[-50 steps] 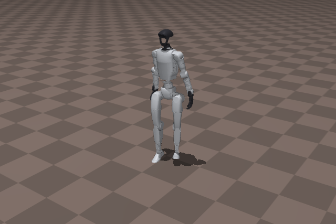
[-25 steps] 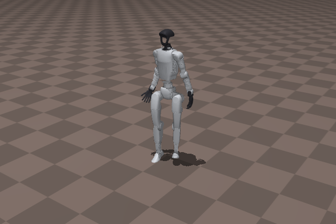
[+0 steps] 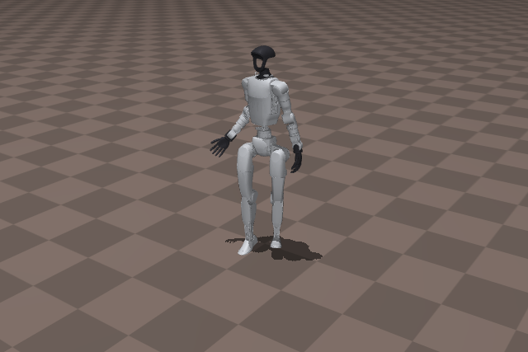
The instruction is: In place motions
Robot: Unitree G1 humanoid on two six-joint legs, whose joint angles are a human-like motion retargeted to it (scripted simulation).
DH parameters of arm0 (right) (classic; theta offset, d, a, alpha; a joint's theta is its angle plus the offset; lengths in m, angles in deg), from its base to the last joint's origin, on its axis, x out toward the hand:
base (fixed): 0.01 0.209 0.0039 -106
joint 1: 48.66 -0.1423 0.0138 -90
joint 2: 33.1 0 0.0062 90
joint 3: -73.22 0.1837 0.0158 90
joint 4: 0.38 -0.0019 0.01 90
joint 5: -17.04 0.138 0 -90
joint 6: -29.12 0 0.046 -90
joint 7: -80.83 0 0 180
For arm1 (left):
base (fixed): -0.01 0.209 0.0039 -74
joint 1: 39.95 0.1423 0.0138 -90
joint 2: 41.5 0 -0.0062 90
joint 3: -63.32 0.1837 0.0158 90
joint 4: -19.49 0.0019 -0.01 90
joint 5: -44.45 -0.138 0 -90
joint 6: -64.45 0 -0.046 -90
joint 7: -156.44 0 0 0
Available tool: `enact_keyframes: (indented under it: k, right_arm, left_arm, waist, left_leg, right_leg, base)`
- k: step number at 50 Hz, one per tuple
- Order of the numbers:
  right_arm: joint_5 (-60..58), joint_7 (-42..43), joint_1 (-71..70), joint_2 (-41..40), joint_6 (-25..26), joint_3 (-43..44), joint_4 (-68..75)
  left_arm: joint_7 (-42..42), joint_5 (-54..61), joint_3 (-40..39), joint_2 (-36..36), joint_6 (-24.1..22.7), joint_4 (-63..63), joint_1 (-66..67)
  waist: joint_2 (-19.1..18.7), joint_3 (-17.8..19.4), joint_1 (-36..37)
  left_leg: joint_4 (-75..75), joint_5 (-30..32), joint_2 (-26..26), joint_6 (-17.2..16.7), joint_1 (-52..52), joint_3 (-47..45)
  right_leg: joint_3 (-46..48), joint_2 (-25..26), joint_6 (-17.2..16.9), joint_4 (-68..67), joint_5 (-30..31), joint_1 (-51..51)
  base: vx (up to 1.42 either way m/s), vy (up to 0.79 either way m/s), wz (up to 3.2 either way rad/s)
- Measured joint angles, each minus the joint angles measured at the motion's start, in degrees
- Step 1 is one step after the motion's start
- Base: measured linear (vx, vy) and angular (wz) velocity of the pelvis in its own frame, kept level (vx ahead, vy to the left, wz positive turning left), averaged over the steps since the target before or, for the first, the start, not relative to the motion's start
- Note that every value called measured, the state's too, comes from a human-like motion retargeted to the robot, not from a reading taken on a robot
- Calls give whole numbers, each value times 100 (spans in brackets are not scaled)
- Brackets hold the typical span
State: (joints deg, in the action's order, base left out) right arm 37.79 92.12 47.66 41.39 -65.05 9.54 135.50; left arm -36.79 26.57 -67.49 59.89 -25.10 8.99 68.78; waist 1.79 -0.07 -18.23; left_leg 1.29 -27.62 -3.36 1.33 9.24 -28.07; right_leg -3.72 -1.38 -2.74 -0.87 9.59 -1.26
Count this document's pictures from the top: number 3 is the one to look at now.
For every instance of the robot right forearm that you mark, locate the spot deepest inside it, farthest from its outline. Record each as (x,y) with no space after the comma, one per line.
(242,121)

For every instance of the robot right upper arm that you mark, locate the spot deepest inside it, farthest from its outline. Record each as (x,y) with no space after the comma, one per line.
(245,88)

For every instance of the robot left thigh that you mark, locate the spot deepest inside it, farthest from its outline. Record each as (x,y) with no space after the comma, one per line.
(279,155)

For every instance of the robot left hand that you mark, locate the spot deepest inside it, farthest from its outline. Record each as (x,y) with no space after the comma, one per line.
(298,158)

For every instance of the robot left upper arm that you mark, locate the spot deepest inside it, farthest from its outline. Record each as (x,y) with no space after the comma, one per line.
(281,90)

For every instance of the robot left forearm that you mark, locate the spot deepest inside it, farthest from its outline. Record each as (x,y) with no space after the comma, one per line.
(294,133)

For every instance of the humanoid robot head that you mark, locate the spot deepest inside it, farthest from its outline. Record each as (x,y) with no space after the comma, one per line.
(264,53)

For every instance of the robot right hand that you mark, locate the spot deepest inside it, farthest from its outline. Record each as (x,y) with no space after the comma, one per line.
(223,142)

